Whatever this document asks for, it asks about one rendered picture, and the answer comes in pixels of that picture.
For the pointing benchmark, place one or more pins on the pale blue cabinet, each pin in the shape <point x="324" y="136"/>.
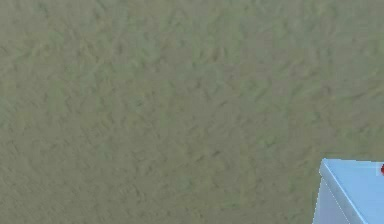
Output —
<point x="356" y="190"/>

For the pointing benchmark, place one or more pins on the small red round object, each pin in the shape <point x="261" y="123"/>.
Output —
<point x="382" y="169"/>

